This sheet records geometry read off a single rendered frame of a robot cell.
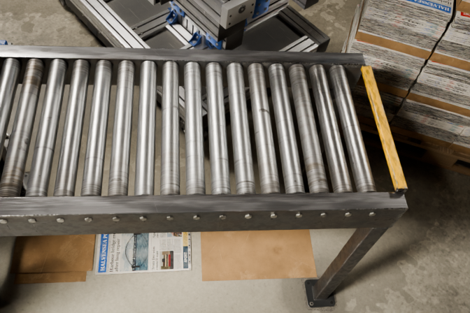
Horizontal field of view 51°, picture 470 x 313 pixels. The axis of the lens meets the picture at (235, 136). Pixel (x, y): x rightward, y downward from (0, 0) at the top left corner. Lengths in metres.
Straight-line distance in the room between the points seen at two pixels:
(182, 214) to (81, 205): 0.24
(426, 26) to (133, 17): 1.35
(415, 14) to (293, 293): 1.14
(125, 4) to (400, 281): 1.80
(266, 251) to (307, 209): 0.82
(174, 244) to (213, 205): 0.83
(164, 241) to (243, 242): 0.32
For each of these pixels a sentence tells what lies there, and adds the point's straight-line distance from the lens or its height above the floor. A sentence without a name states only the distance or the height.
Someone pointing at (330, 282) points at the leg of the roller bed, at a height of 0.21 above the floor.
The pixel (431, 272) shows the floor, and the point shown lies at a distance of 2.26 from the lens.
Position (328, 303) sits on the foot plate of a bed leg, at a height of 0.00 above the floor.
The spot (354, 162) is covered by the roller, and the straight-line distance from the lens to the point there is 1.38.
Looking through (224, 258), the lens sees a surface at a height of 0.00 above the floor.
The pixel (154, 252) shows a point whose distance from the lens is 2.03.
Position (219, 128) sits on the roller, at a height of 0.80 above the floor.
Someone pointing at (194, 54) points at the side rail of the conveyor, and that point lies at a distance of 1.52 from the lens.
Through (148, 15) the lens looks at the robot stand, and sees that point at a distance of 2.52.
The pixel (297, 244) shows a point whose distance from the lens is 2.10.
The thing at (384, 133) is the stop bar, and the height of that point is 0.82.
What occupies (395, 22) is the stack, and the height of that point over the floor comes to 0.73.
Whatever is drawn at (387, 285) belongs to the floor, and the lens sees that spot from 2.16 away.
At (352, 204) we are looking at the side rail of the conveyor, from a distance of 1.30.
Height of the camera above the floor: 1.90
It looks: 55 degrees down
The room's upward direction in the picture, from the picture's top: 11 degrees clockwise
